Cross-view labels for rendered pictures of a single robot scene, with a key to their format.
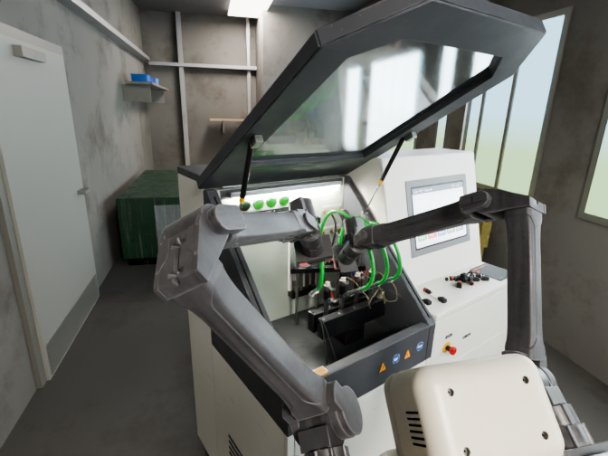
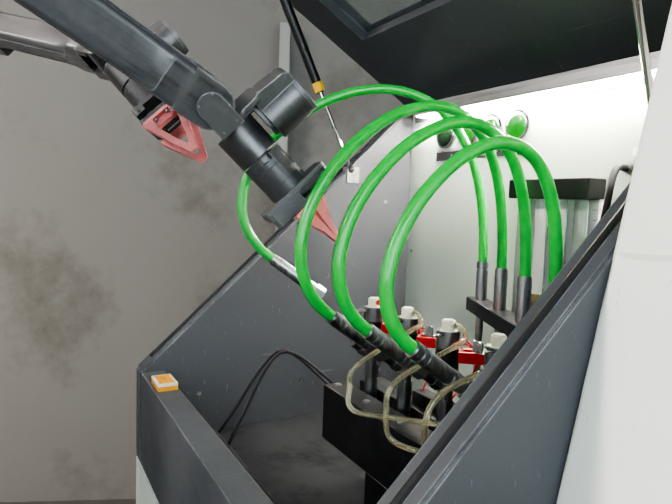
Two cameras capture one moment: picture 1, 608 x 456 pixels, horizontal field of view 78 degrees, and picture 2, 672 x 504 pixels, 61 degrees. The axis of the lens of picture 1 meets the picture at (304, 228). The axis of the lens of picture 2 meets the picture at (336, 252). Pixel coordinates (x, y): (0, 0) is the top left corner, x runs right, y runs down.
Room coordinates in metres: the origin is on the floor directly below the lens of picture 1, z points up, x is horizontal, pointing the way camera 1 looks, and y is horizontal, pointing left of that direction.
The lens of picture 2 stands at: (1.36, -0.89, 1.24)
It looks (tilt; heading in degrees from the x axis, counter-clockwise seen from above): 5 degrees down; 97
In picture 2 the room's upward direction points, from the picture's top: 2 degrees clockwise
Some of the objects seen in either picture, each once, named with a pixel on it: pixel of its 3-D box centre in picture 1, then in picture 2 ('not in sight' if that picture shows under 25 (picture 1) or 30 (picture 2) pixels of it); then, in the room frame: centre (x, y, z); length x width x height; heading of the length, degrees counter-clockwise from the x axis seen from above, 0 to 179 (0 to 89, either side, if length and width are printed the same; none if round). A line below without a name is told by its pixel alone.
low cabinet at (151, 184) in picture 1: (205, 208); not in sight; (5.08, 1.37, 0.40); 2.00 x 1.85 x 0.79; 14
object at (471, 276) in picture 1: (467, 277); not in sight; (1.63, -0.78, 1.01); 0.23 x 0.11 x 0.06; 126
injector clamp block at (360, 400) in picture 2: (347, 320); (419, 476); (1.39, -0.19, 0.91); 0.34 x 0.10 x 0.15; 126
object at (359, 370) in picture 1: (366, 369); (205, 501); (1.13, -0.24, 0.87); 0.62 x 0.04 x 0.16; 126
